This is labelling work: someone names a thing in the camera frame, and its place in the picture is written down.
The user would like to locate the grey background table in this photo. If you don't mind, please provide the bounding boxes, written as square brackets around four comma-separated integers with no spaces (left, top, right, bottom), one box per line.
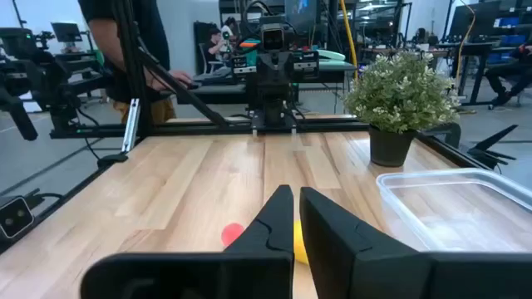
[176,60,358,105]

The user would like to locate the black desk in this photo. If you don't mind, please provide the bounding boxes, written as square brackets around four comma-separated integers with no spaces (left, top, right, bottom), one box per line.
[434,40,519,107]

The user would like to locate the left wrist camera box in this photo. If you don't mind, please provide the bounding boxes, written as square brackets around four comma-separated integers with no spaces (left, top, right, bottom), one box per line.
[260,22,286,53]

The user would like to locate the pink red round toy fruit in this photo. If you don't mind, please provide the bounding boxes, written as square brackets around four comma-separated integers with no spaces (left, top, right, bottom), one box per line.
[220,223,246,249]

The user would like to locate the thick yellow hanging cable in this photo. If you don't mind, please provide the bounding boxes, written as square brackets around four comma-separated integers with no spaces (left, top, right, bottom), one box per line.
[339,0,359,82]

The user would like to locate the person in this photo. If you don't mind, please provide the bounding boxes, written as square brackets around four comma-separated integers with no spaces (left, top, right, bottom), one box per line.
[484,41,532,107]
[77,0,195,125]
[219,17,238,42]
[203,27,228,63]

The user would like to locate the black frame post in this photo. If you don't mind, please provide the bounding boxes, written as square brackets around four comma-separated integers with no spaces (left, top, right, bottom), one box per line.
[111,0,147,138]

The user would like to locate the black diagonal strut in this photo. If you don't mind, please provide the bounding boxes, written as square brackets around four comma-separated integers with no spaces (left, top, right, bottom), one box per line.
[139,45,229,128]

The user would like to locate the clear plastic tupperware container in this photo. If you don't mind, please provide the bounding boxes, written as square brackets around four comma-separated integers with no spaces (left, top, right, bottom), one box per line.
[376,168,532,253]

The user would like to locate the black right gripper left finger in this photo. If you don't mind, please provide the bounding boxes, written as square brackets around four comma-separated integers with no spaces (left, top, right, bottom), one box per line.
[80,184,295,299]

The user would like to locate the yellow toy lemon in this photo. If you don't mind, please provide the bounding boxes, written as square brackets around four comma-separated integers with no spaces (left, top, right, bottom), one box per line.
[293,219,311,266]

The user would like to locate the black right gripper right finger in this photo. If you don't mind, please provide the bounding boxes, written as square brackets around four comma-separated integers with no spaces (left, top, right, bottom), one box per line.
[298,186,532,299]

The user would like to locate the black table-level camera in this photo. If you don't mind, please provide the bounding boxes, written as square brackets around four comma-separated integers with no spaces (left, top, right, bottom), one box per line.
[0,196,35,242]

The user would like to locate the black monitor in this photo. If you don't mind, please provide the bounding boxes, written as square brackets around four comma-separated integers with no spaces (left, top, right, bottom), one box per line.
[284,0,319,32]
[51,22,83,43]
[448,0,503,41]

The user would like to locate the person's hand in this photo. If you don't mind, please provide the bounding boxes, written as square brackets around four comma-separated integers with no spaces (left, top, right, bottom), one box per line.
[147,69,195,91]

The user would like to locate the black frame foot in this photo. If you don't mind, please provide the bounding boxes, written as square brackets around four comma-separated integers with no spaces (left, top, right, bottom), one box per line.
[467,123,520,169]

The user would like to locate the silver aluminium bracket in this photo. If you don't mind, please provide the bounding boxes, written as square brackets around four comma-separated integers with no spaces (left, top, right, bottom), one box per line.
[121,98,141,154]

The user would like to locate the green plant in black pot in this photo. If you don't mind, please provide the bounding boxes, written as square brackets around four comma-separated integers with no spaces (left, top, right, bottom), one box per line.
[343,51,461,168]

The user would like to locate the black camera cable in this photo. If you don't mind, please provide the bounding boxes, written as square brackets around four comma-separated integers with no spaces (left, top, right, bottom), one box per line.
[24,189,66,208]

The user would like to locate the thin yellow hanging cable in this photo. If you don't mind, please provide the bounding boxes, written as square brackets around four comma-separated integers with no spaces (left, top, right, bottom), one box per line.
[455,0,477,91]

